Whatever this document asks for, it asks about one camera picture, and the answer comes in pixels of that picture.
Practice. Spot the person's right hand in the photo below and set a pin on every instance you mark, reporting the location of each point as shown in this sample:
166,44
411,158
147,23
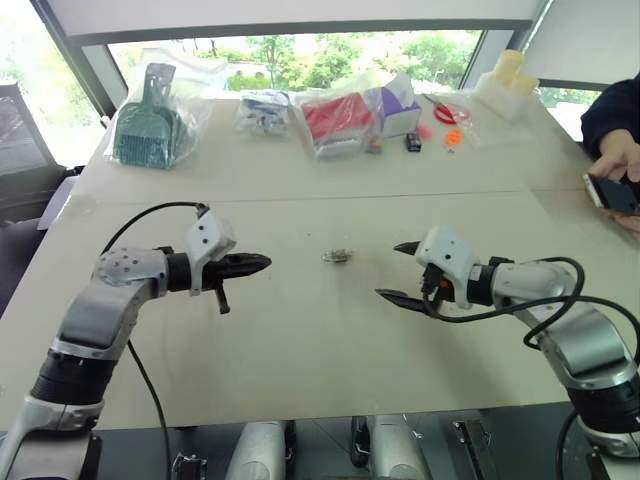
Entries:
622,157

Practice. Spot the purple and white box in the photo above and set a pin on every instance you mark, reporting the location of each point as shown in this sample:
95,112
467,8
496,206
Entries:
395,112

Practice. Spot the person's dark-sleeved right forearm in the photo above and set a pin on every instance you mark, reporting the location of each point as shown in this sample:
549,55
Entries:
612,115

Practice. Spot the tall pale yellow cylinder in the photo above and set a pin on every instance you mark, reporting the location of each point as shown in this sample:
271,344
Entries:
510,67

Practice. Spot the person's left hand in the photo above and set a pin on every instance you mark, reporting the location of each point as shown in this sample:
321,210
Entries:
631,221

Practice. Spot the small brass padlock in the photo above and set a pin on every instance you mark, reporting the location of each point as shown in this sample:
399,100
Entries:
334,256

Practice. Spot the small black box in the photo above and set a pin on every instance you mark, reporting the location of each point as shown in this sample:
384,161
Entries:
415,141

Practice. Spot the black mesh chair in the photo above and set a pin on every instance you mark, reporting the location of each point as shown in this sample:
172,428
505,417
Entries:
22,130

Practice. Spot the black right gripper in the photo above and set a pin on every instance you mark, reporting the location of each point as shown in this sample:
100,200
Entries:
442,292

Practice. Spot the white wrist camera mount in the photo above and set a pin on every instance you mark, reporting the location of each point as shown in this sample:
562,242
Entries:
445,252
205,235

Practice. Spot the black smartphone with white edge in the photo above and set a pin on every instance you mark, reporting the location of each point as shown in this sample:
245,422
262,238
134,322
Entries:
612,195

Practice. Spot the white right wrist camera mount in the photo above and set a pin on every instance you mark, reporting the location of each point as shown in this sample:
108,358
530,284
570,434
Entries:
445,252

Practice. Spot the black metal bracket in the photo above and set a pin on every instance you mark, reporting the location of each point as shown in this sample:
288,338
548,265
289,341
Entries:
472,450
190,467

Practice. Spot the white holder block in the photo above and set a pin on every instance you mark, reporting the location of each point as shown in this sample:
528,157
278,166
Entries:
495,95

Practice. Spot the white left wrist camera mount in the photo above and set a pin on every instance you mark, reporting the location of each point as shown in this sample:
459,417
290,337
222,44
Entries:
205,235

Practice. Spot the plastic bag with blue-white items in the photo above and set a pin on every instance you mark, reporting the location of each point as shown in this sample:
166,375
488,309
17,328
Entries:
262,112

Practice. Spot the red box in plastic bag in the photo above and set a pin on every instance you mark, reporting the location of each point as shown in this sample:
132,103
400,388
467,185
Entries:
337,117

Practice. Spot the small colourful packet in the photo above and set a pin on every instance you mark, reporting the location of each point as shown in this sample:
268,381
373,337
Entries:
374,145

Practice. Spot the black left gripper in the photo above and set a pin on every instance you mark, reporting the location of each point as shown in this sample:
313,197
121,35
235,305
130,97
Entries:
222,270

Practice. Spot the clear plastic bag with scoop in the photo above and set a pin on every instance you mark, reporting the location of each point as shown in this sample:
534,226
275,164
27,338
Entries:
200,115

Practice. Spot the silver rounded robot leg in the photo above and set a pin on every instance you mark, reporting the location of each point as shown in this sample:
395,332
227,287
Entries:
400,450
257,452

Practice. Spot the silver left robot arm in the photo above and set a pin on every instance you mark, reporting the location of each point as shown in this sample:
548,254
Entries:
85,315

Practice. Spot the green plastic scoop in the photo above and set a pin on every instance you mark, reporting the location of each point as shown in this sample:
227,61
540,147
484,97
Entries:
145,135

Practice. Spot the orange tag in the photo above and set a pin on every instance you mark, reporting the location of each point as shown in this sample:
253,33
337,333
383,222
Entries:
453,137

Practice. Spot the small pink object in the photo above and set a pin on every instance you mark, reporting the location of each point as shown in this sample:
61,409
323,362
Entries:
426,132

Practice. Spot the white roller blind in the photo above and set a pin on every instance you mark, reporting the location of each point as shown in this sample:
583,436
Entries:
300,17
585,40

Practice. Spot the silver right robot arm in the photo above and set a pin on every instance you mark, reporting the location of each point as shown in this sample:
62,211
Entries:
590,340

